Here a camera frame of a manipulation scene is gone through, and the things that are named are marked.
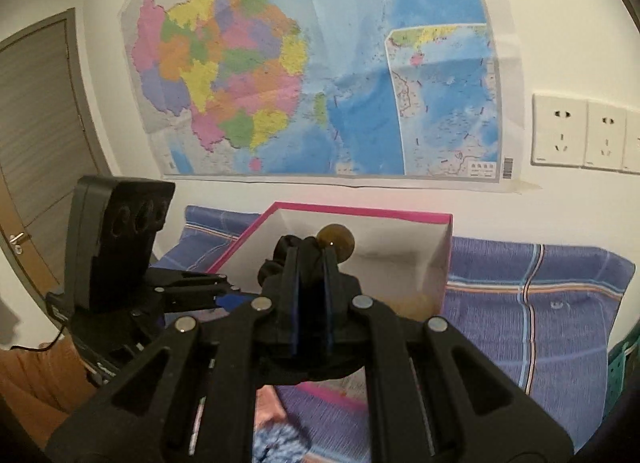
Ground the colourful wall map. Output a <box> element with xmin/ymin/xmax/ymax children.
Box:
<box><xmin>120</xmin><ymin>0</ymin><xmax>506</xmax><ymax>188</ymax></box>

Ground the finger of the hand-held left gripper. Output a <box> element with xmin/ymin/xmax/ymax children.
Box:
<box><xmin>147</xmin><ymin>269</ymin><xmax>228</xmax><ymax>290</ymax></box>
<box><xmin>160</xmin><ymin>287</ymin><xmax>253</xmax><ymax>318</ymax></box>

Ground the teal plastic rack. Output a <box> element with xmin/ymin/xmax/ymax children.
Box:
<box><xmin>602</xmin><ymin>323</ymin><xmax>640</xmax><ymax>419</ymax></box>

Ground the white wall socket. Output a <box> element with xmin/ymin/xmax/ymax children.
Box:
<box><xmin>584</xmin><ymin>100</ymin><xmax>628</xmax><ymax>171</ymax></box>
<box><xmin>531</xmin><ymin>93</ymin><xmax>590</xmax><ymax>168</ymax></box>

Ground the blue plaid blanket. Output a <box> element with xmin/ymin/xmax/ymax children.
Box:
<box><xmin>150</xmin><ymin>205</ymin><xmax>636</xmax><ymax>463</ymax></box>

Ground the blue checkered scrunchie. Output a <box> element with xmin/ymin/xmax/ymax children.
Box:
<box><xmin>252</xmin><ymin>423</ymin><xmax>313</xmax><ymax>463</ymax></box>

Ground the pink cardboard box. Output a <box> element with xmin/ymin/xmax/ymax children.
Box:
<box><xmin>207</xmin><ymin>201</ymin><xmax>453</xmax><ymax>404</ymax></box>

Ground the grey-brown door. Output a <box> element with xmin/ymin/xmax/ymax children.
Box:
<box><xmin>0</xmin><ymin>8</ymin><xmax>118</xmax><ymax>339</ymax></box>

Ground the person's left forearm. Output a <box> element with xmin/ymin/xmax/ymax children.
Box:
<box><xmin>0</xmin><ymin>338</ymin><xmax>96</xmax><ymax>449</ymax></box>

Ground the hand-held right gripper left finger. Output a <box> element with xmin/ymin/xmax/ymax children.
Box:
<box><xmin>45</xmin><ymin>238</ymin><xmax>302</xmax><ymax>463</ymax></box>

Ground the black cable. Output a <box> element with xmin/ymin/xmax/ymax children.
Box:
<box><xmin>10</xmin><ymin>335</ymin><xmax>67</xmax><ymax>353</ymax></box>

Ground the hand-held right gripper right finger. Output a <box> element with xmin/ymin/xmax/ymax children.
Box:
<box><xmin>322</xmin><ymin>243</ymin><xmax>576</xmax><ymax>463</ymax></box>

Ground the white wall switch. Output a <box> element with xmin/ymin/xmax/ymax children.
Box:
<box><xmin>622</xmin><ymin>110</ymin><xmax>640</xmax><ymax>174</ymax></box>

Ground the pink packet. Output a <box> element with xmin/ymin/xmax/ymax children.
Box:
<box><xmin>255</xmin><ymin>388</ymin><xmax>288</xmax><ymax>431</ymax></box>

